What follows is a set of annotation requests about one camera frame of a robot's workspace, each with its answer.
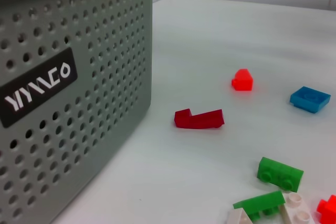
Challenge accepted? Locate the white toy brick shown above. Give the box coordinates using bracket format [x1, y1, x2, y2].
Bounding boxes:
[279, 192, 314, 224]
[227, 208, 253, 224]

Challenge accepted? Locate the dark red long block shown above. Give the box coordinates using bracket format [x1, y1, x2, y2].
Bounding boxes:
[174, 108, 225, 130]

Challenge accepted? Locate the orange red pointed block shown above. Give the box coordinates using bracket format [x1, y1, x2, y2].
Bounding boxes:
[231, 68, 254, 92]

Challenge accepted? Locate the grey perforated storage bin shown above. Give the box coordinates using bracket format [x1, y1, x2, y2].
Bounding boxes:
[0, 0, 153, 224]

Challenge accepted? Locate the blue square flat block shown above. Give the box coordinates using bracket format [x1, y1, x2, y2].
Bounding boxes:
[289, 86, 331, 114]

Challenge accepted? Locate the small red toy block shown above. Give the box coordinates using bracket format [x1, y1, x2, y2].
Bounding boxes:
[316, 195, 336, 224]

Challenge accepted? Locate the green toy brick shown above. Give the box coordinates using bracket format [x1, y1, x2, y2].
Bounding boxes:
[233, 190, 286, 221]
[256, 156, 305, 193]

